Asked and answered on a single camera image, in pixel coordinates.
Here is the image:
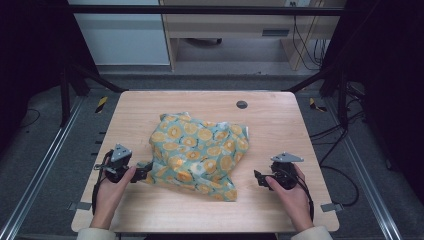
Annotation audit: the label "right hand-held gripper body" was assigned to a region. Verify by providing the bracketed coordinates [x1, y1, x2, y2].
[266, 152, 305, 191]

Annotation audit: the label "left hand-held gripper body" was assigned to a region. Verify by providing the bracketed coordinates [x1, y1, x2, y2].
[94, 143, 134, 184]

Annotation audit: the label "teal orange-print cloth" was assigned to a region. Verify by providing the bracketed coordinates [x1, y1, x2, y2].
[146, 112, 251, 203]

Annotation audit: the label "person's right hand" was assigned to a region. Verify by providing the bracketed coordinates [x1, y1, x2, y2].
[264, 163, 315, 233]

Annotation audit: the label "person's left hand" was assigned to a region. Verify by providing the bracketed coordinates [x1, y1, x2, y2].
[89, 165, 138, 231]

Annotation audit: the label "yellow black striped tape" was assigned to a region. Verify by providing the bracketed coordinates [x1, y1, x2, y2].
[95, 95, 109, 114]

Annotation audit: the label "white cabinet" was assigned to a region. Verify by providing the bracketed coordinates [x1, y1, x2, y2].
[67, 0, 171, 66]

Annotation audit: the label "black curtain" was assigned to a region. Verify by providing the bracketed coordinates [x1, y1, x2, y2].
[0, 0, 99, 153]
[319, 0, 424, 205]

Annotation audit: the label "light wooden desk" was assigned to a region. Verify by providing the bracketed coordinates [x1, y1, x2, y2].
[159, 0, 348, 72]

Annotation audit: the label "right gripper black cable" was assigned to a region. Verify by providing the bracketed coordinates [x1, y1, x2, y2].
[292, 165, 316, 223]

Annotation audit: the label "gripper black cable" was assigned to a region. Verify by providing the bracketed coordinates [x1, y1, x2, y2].
[292, 165, 316, 223]
[91, 149, 115, 215]

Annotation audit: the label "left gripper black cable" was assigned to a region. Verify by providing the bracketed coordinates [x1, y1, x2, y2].
[91, 149, 115, 215]

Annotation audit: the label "grey metal table bracket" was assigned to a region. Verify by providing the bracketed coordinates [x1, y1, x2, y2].
[320, 202, 344, 213]
[67, 201, 93, 212]

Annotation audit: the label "black floor cables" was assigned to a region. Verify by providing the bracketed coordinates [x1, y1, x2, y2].
[309, 82, 367, 208]

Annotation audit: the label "yellow-handled tool right floor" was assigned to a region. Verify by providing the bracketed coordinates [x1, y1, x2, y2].
[308, 97, 328, 113]

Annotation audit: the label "black metal frame stand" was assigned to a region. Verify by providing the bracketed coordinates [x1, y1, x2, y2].
[283, 63, 351, 130]
[59, 62, 130, 128]

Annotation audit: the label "aluminium floor rail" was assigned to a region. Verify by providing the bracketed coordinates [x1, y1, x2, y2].
[324, 98, 404, 240]
[0, 96, 85, 240]

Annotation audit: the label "thin black floor cable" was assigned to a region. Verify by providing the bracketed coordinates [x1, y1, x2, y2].
[19, 107, 42, 130]

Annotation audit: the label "black hanging desk cables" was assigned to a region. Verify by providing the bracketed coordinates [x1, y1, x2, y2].
[291, 1, 330, 71]

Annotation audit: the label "black horizontal frame bar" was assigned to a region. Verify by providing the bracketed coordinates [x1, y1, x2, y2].
[66, 4, 348, 17]

